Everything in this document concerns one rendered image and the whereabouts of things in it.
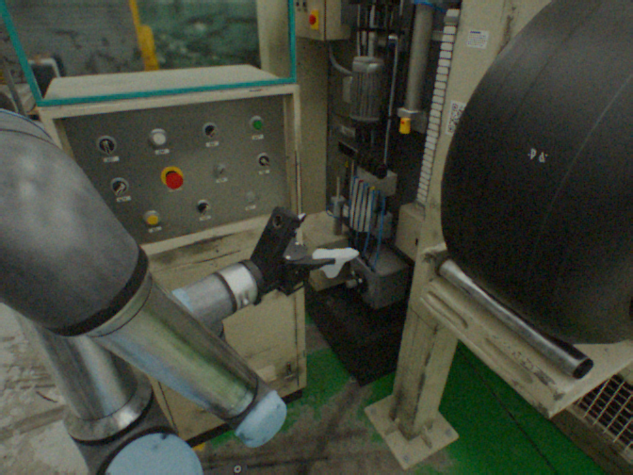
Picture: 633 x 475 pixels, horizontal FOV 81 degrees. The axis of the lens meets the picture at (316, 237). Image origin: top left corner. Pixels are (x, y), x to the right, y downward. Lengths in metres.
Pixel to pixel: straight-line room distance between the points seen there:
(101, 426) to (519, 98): 0.71
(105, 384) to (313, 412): 1.22
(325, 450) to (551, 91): 1.40
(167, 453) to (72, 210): 0.37
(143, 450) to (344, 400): 1.23
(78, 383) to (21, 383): 1.66
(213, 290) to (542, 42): 0.58
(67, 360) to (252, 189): 0.68
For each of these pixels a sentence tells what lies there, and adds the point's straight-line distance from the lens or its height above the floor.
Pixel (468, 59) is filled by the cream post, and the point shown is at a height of 1.34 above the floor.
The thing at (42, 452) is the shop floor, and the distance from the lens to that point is 1.93.
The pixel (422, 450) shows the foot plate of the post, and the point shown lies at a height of 0.01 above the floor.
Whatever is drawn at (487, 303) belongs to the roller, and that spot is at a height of 0.91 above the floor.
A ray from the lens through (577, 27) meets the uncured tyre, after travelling 0.65.
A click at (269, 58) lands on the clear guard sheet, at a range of 0.98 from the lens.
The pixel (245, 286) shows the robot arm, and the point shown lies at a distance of 0.61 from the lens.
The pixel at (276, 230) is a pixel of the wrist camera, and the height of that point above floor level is 1.13.
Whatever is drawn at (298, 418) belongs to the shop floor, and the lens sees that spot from 1.70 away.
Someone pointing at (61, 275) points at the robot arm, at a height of 1.28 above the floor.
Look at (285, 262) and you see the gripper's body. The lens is 0.64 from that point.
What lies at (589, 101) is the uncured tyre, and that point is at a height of 1.35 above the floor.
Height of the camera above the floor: 1.45
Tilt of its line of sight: 33 degrees down
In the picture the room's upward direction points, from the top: straight up
